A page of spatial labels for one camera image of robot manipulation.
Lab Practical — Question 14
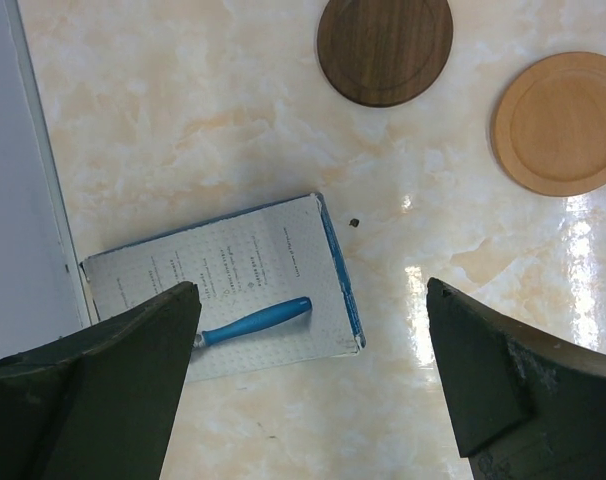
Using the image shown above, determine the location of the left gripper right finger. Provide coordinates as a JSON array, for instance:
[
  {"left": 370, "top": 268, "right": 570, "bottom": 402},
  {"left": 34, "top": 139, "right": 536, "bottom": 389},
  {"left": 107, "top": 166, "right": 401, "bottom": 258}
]
[{"left": 426, "top": 278, "right": 606, "bottom": 479}]

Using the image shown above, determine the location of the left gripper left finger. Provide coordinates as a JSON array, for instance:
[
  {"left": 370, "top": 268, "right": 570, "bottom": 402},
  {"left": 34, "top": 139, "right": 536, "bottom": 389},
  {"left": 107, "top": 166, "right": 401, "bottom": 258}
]
[{"left": 0, "top": 282, "right": 201, "bottom": 479}]

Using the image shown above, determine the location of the light wood coaster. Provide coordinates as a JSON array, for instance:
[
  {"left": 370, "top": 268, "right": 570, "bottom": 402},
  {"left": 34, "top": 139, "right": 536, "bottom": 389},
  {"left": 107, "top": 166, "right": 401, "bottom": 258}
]
[{"left": 490, "top": 52, "right": 606, "bottom": 197}]

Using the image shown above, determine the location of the dark walnut coaster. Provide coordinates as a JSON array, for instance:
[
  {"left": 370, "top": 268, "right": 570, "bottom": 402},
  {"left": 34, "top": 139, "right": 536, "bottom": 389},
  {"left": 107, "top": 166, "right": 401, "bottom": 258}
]
[{"left": 316, "top": 0, "right": 453, "bottom": 108}]

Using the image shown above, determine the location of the blue white razor box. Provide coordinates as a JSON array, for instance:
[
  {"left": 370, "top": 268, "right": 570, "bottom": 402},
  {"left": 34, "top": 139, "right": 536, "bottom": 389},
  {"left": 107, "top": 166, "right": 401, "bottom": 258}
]
[{"left": 81, "top": 193, "right": 366, "bottom": 382}]

